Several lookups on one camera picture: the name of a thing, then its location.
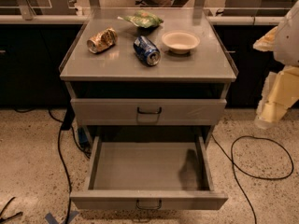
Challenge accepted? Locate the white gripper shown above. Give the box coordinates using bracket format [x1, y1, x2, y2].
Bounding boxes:
[253, 1, 299, 130]

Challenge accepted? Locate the blue pepsi can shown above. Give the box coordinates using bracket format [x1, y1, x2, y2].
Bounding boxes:
[133, 35, 161, 66]

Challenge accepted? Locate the grey drawer cabinet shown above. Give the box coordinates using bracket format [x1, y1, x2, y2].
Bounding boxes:
[61, 8, 237, 140]

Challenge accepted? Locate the crushed gold soda can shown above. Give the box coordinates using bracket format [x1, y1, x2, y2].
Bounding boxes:
[87, 27, 118, 54]

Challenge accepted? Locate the open lower grey drawer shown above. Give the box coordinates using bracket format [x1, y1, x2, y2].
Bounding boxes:
[71, 137, 228, 210]

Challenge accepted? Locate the closed upper grey drawer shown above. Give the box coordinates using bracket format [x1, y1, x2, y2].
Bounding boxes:
[71, 98, 226, 126]

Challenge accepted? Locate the white paper bowl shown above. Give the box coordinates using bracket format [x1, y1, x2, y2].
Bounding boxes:
[162, 30, 200, 54]

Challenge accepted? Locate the green chip bag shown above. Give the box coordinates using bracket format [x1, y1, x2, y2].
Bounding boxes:
[118, 9, 164, 28]

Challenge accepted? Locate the blue tape floor marker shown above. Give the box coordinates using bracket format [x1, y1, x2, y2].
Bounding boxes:
[45, 211, 78, 224]

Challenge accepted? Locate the black floor cable right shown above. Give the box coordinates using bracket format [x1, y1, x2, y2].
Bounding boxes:
[211, 134, 295, 224]

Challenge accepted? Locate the black floor cable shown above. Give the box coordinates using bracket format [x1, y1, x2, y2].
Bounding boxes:
[211, 134, 295, 224]
[13, 107, 92, 224]

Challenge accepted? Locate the black floor cable left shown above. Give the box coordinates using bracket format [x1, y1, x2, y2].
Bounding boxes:
[13, 107, 92, 224]

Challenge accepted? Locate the black cable bottom left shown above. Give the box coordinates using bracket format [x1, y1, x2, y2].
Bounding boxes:
[0, 196, 24, 224]

